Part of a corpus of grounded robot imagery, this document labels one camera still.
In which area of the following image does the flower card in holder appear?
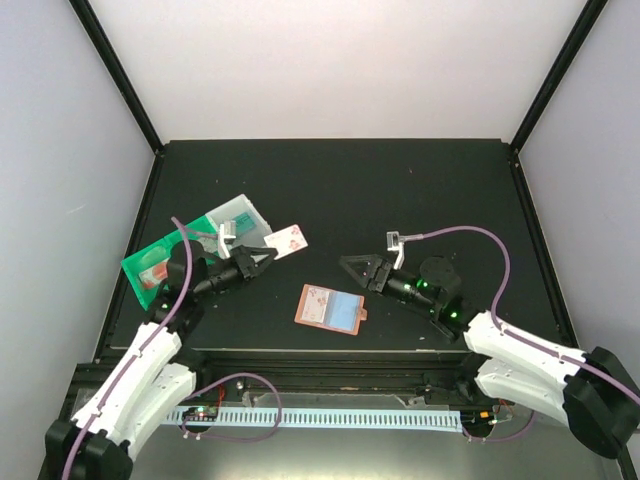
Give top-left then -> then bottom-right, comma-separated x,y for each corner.
299,286 -> 330,323

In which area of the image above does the red circle card in bin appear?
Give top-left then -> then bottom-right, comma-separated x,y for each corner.
138,262 -> 167,290

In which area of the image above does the left black frame post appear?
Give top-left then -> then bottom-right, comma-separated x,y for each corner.
68,0 -> 164,154

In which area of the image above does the black frame post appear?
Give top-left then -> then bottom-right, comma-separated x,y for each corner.
510,0 -> 608,154
68,0 -> 164,154

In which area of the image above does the white slotted cable duct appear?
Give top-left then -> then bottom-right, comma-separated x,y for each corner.
162,406 -> 462,433

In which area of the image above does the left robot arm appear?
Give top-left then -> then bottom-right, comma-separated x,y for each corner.
45,240 -> 277,479

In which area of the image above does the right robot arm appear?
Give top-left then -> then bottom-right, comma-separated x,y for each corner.
339,255 -> 639,459

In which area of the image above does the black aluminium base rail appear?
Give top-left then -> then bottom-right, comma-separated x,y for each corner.
64,347 -> 606,406

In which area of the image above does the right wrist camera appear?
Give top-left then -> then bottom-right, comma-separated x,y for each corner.
386,231 -> 406,270

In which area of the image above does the right black frame post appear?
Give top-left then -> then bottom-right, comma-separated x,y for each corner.
510,0 -> 608,154

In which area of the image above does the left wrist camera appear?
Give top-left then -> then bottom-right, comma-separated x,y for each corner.
216,220 -> 236,259

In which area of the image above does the green plastic bin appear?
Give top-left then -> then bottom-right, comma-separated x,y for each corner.
121,214 -> 221,309

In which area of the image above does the pink leather card holder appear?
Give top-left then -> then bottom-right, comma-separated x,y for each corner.
294,284 -> 368,336

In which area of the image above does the small circuit board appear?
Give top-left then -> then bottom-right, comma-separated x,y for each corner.
182,406 -> 219,422

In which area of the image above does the teal card in bin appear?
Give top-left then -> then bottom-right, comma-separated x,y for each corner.
233,211 -> 263,237

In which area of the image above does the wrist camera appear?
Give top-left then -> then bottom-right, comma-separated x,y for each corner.
386,231 -> 406,270
216,220 -> 236,259

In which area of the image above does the white flower pattern card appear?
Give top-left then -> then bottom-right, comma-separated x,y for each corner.
264,224 -> 308,260

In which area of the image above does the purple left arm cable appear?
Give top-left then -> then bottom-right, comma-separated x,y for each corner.
60,215 -> 284,480

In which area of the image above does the white plastic bin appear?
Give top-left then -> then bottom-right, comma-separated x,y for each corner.
205,194 -> 272,247

